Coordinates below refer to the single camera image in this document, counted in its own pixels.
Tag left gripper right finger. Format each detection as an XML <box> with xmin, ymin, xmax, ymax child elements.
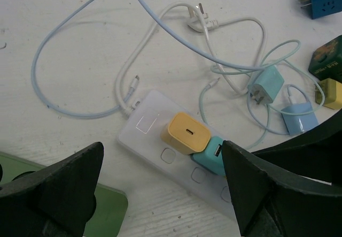
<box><xmin>222</xmin><ymin>115</ymin><xmax>341</xmax><ymax>236</ymax></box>

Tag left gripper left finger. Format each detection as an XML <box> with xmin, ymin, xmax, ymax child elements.
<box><xmin>1</xmin><ymin>142</ymin><xmax>104</xmax><ymax>236</ymax></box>

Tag green power strip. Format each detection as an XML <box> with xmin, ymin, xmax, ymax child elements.
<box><xmin>1</xmin><ymin>152</ymin><xmax>128</xmax><ymax>237</ymax></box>

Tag teal plug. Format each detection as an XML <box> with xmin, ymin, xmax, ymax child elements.
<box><xmin>191</xmin><ymin>136</ymin><xmax>226</xmax><ymax>177</ymax></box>

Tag yellow plug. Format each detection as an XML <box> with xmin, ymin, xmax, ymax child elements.
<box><xmin>318</xmin><ymin>78</ymin><xmax>342</xmax><ymax>110</ymax></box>

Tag light blue plug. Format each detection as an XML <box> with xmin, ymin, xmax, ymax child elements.
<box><xmin>248</xmin><ymin>65</ymin><xmax>284</xmax><ymax>104</ymax></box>

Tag white power strip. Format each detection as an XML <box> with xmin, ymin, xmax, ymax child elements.
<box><xmin>118</xmin><ymin>90</ymin><xmax>236</xmax><ymax>220</ymax></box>

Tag dark green plug adapter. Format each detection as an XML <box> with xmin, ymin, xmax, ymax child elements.
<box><xmin>308</xmin><ymin>35</ymin><xmax>341</xmax><ymax>83</ymax></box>

